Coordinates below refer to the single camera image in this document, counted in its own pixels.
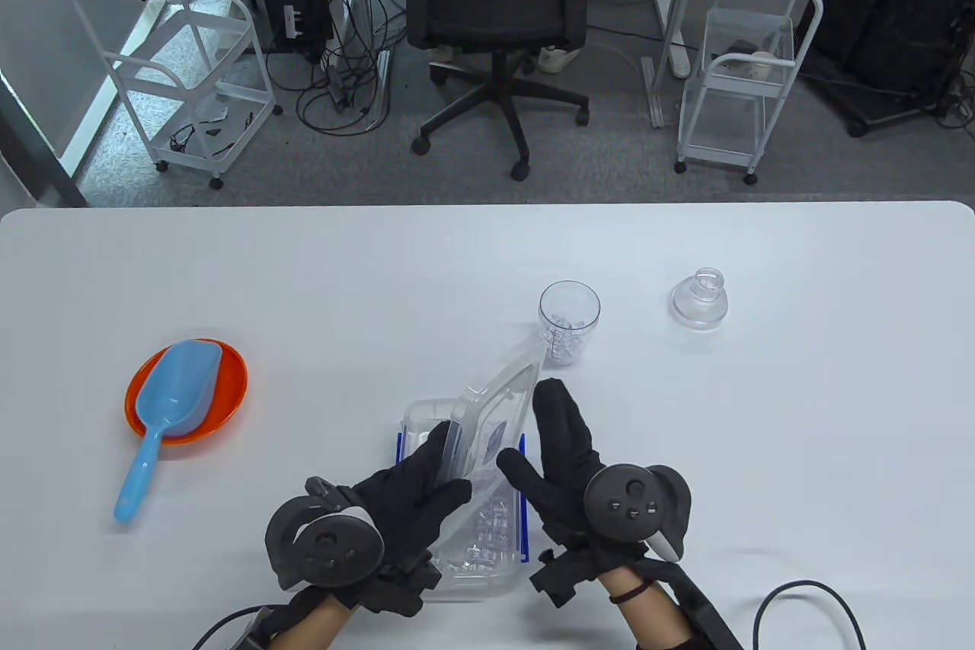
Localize person's left hand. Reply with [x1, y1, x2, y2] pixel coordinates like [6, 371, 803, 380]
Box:
[353, 421, 474, 576]

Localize person's right hand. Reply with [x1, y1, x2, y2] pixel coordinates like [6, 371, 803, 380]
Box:
[497, 378, 608, 552]

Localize clear plastic container lid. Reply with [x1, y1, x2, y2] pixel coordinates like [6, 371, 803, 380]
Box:
[429, 340, 551, 553]

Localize person's right forearm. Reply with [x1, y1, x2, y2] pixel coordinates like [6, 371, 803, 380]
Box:
[598, 565, 698, 650]

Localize person's left forearm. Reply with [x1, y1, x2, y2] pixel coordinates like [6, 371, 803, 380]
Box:
[283, 589, 360, 650]

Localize pile of ice cubes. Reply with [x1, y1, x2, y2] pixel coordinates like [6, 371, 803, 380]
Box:
[438, 494, 519, 576]

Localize clear container with blue clips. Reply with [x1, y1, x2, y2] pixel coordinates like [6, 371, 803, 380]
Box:
[397, 398, 529, 604]

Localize black right wrist controller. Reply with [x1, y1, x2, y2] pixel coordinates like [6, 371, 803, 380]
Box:
[582, 463, 694, 564]

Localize black wrist controller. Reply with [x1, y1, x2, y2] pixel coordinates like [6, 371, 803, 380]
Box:
[264, 477, 386, 592]
[582, 463, 694, 564]

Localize black left wrist controller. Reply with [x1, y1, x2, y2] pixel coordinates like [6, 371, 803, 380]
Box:
[264, 477, 386, 592]

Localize ice cubes in cup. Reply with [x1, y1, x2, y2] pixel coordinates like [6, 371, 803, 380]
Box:
[545, 311, 593, 366]

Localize clear plastic measuring cup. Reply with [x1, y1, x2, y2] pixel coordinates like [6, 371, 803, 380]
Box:
[539, 280, 602, 367]

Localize black wristband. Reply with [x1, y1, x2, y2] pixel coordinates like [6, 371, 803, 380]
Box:
[609, 578, 657, 605]

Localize clear dome bottle lid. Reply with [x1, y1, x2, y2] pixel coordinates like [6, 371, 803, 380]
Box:
[670, 267, 730, 333]

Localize orange plate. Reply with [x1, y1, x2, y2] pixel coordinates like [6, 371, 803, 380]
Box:
[124, 338, 250, 446]

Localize light blue plastic scoop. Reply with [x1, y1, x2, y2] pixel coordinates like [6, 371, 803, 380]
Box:
[113, 341, 224, 526]

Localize white cart with clear panels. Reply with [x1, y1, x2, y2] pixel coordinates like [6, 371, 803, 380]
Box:
[673, 0, 826, 187]

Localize white shoe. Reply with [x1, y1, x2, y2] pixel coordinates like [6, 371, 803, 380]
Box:
[538, 43, 584, 75]

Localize white power strip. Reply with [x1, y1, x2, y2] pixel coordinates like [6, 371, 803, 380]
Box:
[653, 0, 692, 80]

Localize black equipment cases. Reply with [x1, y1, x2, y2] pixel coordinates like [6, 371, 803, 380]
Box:
[800, 0, 975, 139]

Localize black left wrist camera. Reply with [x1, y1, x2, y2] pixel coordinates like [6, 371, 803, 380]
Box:
[356, 557, 444, 619]

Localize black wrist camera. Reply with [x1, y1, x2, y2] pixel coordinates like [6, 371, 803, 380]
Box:
[356, 557, 444, 619]
[529, 546, 604, 610]

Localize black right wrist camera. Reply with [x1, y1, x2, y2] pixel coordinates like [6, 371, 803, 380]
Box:
[529, 546, 604, 610]

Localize black cable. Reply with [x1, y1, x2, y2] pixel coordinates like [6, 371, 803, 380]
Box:
[190, 604, 267, 650]
[752, 579, 868, 650]

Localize tangle of black cables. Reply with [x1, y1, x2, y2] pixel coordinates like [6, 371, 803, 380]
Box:
[265, 0, 408, 138]

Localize white wire cart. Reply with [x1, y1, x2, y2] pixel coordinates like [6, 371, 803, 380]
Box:
[72, 0, 285, 192]

